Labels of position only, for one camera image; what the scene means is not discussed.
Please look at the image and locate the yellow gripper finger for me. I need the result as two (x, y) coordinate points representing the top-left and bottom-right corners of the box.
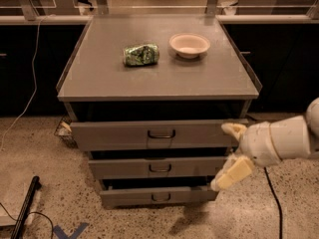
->
(210, 154), (255, 192)
(221, 122), (247, 141)

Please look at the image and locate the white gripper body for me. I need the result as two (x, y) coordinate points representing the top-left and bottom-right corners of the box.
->
(239, 121), (279, 167)

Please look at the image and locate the grey drawer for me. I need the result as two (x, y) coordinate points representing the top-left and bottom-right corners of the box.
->
(100, 185), (217, 207)
(89, 156), (225, 179)
(71, 119), (247, 151)

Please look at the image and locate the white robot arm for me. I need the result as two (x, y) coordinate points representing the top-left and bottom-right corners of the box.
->
(210, 98), (319, 192)

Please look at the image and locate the grey top drawer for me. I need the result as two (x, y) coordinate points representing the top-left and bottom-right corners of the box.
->
(71, 119), (247, 151)

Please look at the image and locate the grey drawer cabinet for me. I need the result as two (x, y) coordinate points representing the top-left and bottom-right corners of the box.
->
(55, 14), (263, 209)

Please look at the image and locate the grey bottom drawer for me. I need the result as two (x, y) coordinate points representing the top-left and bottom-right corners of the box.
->
(100, 185), (217, 207)

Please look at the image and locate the white paper bowl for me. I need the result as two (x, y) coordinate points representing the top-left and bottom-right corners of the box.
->
(168, 33), (210, 59)

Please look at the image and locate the crushed green soda can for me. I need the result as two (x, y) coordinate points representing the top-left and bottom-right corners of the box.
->
(123, 43), (160, 67)

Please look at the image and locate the black bar on floor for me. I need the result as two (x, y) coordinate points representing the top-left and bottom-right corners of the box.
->
(10, 176), (41, 239)

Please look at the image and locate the black floor cable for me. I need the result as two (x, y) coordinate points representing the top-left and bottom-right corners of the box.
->
(263, 166), (284, 239)

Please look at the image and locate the black wire basket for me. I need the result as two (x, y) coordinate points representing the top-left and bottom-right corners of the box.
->
(54, 116), (78, 148)

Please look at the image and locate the white hanging cable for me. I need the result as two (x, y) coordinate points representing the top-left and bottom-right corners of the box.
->
(0, 14), (54, 150)

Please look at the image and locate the thin black cable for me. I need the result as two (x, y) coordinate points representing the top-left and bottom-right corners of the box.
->
(0, 201), (55, 239)

